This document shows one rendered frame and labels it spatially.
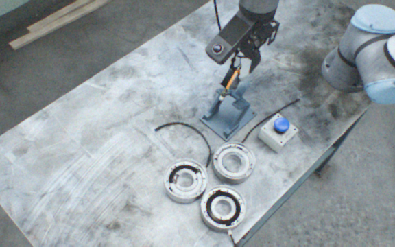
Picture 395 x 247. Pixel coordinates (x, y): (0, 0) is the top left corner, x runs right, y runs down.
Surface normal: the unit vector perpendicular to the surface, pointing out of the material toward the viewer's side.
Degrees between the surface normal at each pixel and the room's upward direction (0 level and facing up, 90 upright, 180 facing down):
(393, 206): 0
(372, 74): 72
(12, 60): 0
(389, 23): 8
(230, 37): 28
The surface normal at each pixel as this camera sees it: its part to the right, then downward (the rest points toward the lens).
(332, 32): 0.07, -0.53
